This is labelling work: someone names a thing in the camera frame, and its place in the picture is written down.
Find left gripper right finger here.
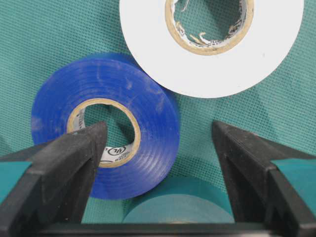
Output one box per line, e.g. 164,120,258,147
212,120,316,237

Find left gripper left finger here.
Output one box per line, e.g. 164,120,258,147
0,122,108,237

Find blue tape roll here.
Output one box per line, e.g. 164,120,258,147
31,53,180,199

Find teal tape roll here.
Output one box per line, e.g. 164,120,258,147
123,177,235,224

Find white tape roll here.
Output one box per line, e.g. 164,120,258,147
119,0,304,98

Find green table cloth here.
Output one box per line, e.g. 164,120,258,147
0,0,316,224

